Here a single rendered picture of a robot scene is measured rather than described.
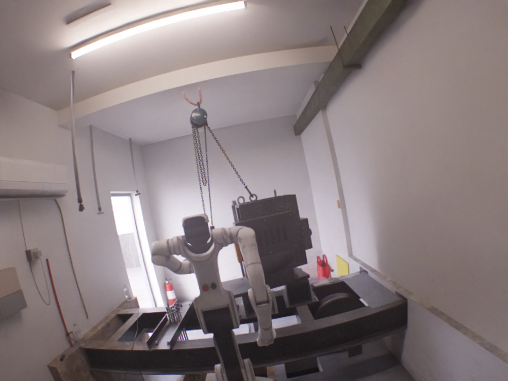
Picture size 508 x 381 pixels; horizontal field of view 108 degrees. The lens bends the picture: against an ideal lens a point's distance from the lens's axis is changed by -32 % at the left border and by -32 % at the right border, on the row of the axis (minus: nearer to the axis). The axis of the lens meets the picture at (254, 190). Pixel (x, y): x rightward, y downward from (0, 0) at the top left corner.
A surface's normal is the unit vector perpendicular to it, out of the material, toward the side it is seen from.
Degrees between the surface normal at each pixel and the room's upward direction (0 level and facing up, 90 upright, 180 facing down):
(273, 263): 90
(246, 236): 60
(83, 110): 90
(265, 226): 90
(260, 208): 90
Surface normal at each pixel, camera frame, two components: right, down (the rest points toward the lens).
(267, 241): 0.22, -0.05
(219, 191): 0.00, -0.01
